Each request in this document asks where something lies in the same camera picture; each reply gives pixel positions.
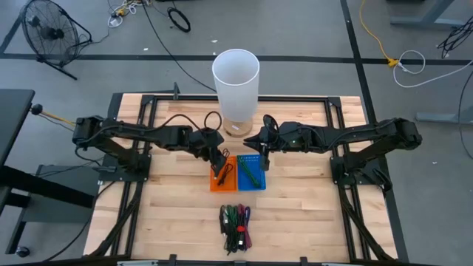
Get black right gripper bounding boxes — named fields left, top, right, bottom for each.
left=242, top=123, right=310, bottom=172

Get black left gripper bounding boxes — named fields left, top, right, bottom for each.
left=190, top=129, right=228, bottom=178

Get green black braided cable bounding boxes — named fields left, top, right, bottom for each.
left=225, top=205, right=239, bottom=256
left=238, top=155, right=262, bottom=188

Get pink black braided cable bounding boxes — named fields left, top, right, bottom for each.
left=237, top=204, right=253, bottom=249

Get black cable with red tie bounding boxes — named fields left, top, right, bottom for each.
left=223, top=223, right=248, bottom=256

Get orange plastic basket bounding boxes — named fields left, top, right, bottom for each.
left=209, top=154, right=238, bottom=194

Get blue plastic basket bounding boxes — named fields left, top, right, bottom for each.
left=236, top=154, right=267, bottom=192

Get white lamp with wooden base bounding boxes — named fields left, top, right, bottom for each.
left=211, top=48, right=261, bottom=139

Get grey floor plate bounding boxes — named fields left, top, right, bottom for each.
left=21, top=164, right=101, bottom=225

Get grey desk foot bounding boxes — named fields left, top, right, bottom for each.
left=413, top=105, right=473, bottom=125

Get black-knobbed yellow stick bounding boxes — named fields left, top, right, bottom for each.
left=30, top=103, right=77, bottom=127

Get black desk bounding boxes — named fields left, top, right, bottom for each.
left=0, top=88, right=96, bottom=256

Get black floor fan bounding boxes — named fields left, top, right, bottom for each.
left=20, top=0, right=93, bottom=81

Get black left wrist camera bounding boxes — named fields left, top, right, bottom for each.
left=210, top=129, right=225, bottom=148

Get black right camera cable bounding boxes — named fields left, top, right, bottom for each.
left=262, top=114, right=280, bottom=134

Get black camera cable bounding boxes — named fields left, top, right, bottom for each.
left=262, top=114, right=280, bottom=134
left=157, top=110, right=223, bottom=133

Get black left camera cable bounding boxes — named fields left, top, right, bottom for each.
left=157, top=110, right=223, bottom=133

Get long black floor cable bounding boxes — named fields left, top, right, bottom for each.
left=141, top=0, right=217, bottom=93

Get silver metal bracket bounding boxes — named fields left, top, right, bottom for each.
left=117, top=260, right=159, bottom=266

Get coiled black floor cable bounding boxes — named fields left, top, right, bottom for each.
left=166, top=6, right=192, bottom=33

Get yellow extension cord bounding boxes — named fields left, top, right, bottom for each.
left=358, top=0, right=401, bottom=69

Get white floor cable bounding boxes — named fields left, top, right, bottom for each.
left=392, top=50, right=473, bottom=89

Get white power strip cables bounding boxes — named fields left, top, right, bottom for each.
left=106, top=0, right=151, bottom=29

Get thin black floor cable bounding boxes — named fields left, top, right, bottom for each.
left=457, top=69, right=473, bottom=160

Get grey desk frame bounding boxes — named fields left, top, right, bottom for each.
left=389, top=0, right=473, bottom=30

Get black cable bundle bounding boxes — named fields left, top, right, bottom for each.
left=437, top=21, right=473, bottom=60

